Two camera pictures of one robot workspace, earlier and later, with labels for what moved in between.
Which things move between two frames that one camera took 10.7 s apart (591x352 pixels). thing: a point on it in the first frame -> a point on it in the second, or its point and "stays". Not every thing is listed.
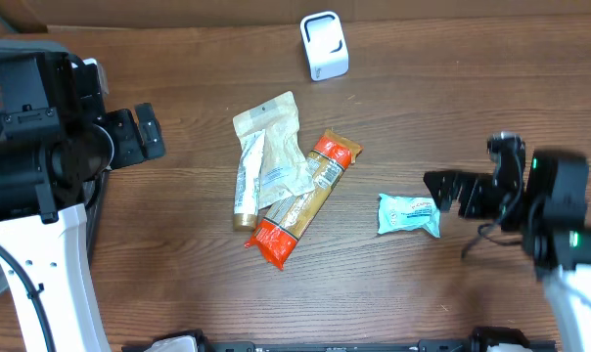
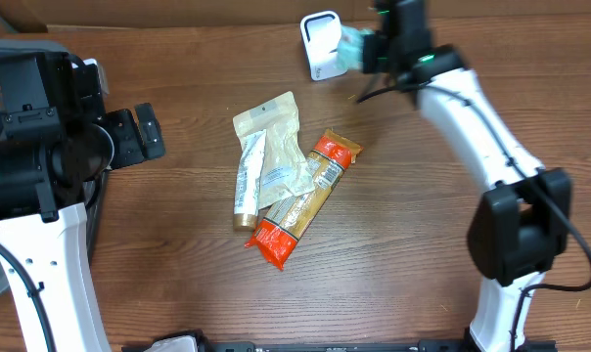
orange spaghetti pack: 289,216 stays
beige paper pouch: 285,168 stays
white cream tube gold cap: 247,187 stays
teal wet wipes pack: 406,213 -> 349,51
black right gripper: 478,196 -> 372,52
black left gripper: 149,130 stays
